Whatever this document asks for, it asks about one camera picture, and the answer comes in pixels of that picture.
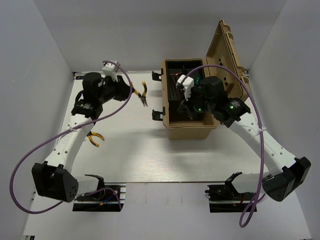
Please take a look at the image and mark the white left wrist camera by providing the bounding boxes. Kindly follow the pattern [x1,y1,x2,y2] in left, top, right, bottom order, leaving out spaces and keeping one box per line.
[102,61,119,82]

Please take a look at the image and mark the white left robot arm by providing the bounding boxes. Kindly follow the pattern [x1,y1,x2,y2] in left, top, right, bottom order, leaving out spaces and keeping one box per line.
[31,72,130,203]

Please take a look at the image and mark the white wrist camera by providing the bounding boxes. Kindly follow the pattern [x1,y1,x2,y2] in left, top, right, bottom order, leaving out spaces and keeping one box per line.
[176,74,194,101]
[102,61,119,82]

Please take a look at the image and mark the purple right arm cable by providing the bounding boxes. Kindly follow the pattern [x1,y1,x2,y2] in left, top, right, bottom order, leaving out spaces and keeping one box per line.
[181,64,267,228]

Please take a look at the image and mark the black toolbox tray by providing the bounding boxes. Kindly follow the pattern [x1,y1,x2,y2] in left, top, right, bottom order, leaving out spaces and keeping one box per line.
[165,59,203,102]

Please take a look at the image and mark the yellow black needle-nose pliers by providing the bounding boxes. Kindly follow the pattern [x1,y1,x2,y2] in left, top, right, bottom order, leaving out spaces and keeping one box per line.
[133,81,148,107]

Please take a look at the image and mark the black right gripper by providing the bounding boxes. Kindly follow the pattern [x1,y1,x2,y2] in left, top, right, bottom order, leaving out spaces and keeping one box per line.
[177,87,215,120]

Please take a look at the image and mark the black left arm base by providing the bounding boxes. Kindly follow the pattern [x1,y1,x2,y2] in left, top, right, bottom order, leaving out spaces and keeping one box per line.
[75,174,126,202]

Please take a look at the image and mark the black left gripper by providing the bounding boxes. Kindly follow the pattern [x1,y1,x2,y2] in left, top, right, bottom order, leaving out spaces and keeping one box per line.
[97,73,136,104]

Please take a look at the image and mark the tan plastic toolbox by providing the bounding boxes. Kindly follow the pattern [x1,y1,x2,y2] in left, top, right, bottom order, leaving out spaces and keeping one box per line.
[151,20,249,140]

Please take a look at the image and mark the yellow black combination pliers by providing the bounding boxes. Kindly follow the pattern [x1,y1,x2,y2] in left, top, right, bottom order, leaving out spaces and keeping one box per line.
[86,131,105,147]

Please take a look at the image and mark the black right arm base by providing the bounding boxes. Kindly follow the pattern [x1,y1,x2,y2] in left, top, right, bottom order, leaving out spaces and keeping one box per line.
[204,184,254,202]

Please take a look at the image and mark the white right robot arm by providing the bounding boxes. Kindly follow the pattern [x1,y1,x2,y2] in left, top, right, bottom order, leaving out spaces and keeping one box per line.
[176,75,311,202]

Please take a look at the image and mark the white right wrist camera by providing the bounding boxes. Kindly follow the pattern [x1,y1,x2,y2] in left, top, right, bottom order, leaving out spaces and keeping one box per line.
[176,74,194,101]

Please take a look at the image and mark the blue label sticker left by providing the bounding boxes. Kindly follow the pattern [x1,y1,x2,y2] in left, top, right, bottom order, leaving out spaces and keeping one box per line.
[75,75,85,80]

